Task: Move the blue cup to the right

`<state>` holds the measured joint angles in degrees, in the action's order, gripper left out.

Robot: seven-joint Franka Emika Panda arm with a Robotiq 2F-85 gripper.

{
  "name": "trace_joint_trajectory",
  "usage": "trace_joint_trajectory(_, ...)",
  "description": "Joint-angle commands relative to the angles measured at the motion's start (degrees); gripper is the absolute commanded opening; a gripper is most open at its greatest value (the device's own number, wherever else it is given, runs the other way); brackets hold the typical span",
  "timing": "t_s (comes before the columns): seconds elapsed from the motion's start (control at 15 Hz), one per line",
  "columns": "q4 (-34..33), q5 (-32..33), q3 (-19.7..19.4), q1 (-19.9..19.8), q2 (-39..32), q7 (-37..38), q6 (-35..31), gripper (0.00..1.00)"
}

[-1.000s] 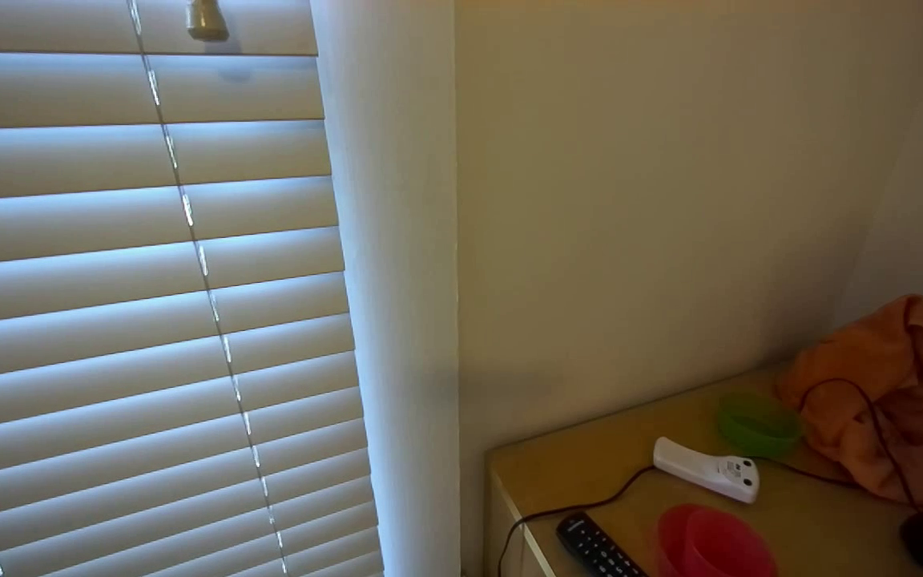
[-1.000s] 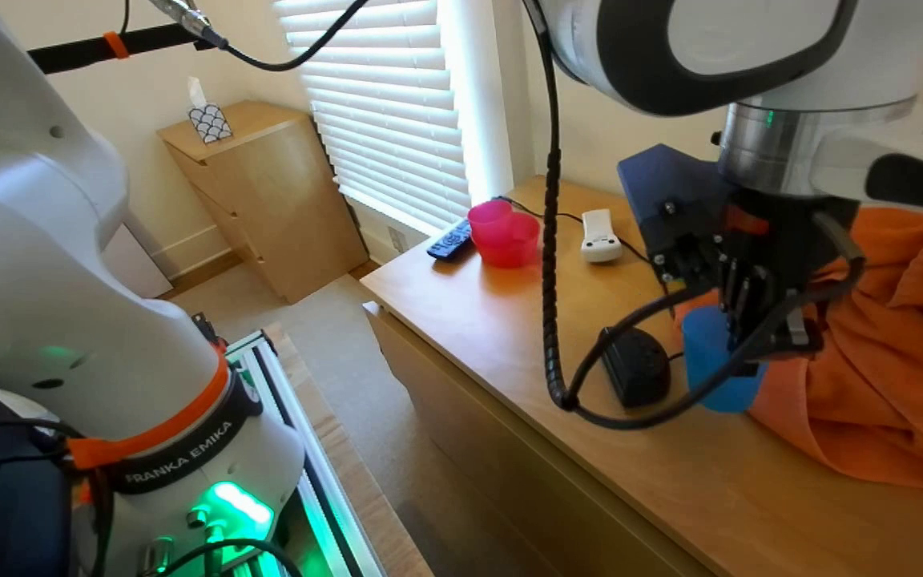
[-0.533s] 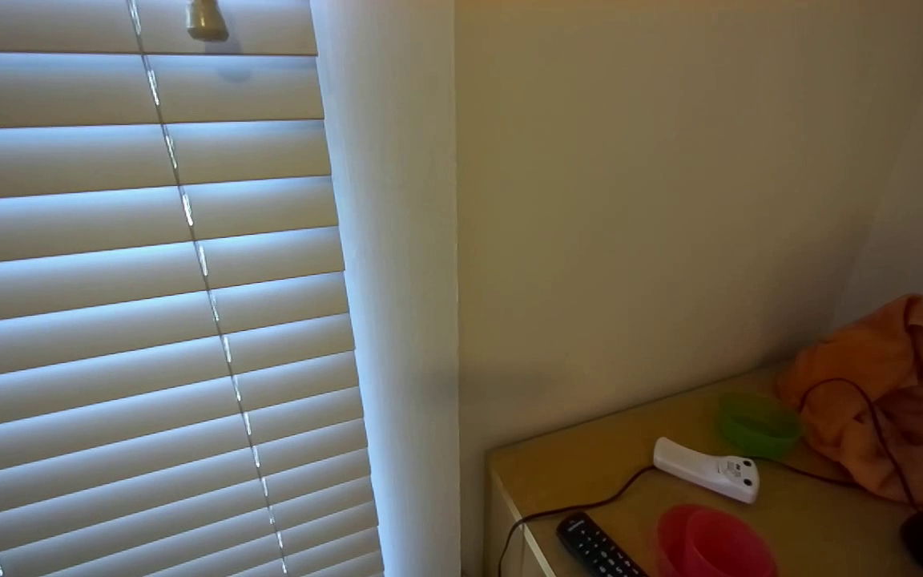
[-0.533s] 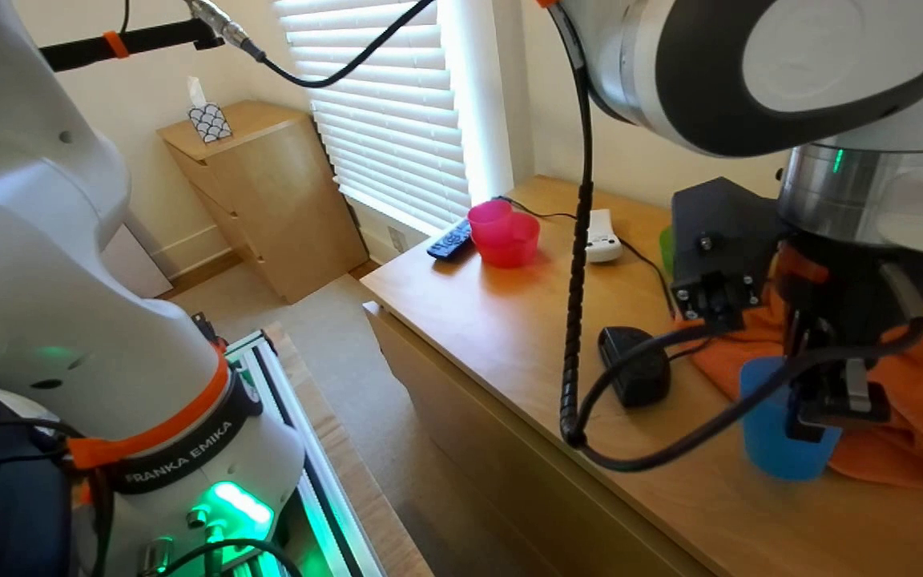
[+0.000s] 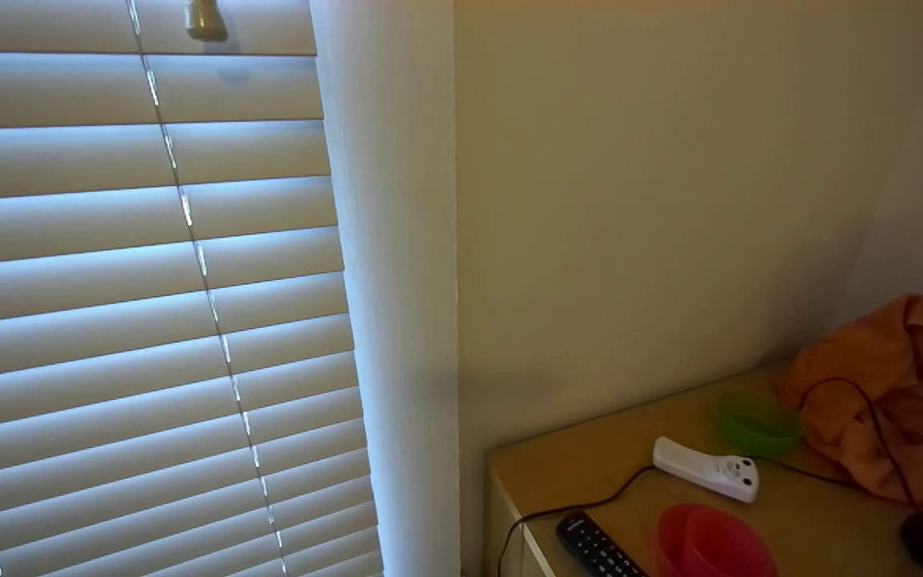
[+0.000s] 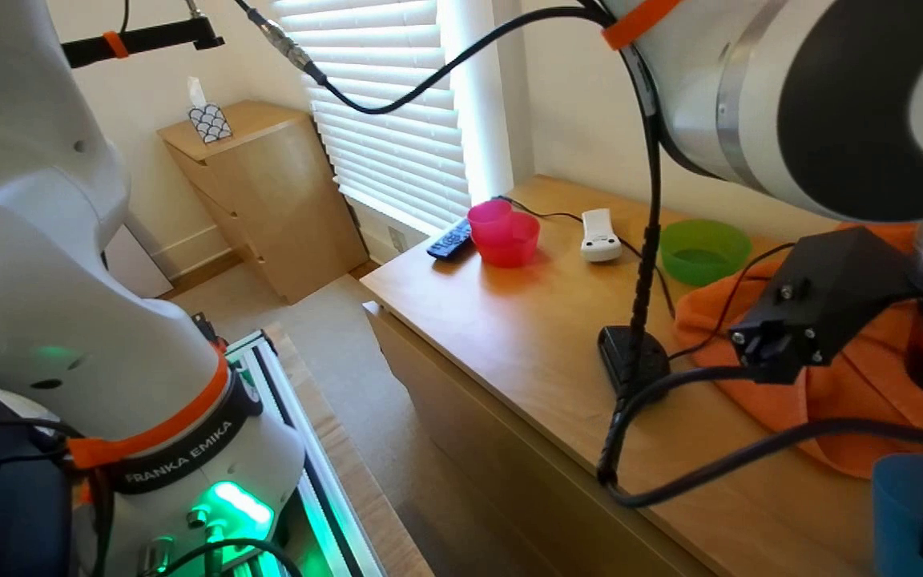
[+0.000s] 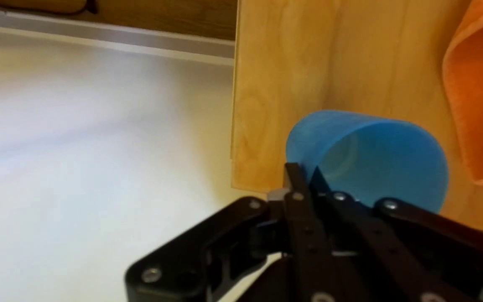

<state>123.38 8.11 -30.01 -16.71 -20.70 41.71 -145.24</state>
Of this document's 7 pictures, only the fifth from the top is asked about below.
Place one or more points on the light wooden cabinet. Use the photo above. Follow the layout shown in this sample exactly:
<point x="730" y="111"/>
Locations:
<point x="591" y="459"/>

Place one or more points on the black remote control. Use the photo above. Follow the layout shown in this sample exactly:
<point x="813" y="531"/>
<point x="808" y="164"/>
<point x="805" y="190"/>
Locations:
<point x="597" y="548"/>

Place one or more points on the white power strip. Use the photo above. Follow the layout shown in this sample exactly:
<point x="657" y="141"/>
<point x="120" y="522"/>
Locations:
<point x="704" y="466"/>

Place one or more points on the green plastic bowl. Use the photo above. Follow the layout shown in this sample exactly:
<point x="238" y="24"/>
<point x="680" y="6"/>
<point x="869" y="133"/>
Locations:
<point x="758" y="424"/>

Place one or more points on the white horizontal window blind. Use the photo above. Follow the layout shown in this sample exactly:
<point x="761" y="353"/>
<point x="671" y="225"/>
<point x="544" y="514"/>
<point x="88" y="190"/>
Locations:
<point x="109" y="298"/>

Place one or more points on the red plastic bowl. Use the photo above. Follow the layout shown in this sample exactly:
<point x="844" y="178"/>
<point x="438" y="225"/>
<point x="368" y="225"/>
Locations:
<point x="712" y="543"/>

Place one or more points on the orange cloth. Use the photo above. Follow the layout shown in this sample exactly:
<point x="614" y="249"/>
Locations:
<point x="899" y="417"/>

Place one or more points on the white window frame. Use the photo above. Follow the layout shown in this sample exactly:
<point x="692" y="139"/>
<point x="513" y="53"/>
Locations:
<point x="400" y="267"/>

